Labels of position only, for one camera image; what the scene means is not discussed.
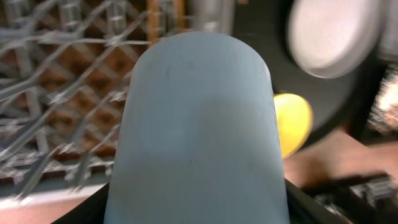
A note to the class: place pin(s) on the grey plastic dishwasher rack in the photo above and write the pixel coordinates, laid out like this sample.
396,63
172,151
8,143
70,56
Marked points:
66,66

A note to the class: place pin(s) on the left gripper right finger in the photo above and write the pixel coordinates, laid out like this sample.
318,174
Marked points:
305,210

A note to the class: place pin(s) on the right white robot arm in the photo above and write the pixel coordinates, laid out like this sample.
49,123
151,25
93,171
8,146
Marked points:
359,199

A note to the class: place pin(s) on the blue plastic cup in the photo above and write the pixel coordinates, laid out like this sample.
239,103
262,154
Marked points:
198,141

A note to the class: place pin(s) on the grey round plate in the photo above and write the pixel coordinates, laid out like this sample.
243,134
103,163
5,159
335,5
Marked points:
330,38

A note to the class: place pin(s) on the yellow bowl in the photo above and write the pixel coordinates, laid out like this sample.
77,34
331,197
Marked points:
294,119

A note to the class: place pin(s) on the black rectangular tray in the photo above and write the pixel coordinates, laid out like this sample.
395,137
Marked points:
368,88

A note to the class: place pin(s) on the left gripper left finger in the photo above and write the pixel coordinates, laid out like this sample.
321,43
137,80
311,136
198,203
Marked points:
90,211

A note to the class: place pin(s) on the food scraps and rice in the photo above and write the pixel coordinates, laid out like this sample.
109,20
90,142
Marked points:
383,114

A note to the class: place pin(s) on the round black tray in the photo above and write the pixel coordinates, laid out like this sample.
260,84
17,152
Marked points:
262,24

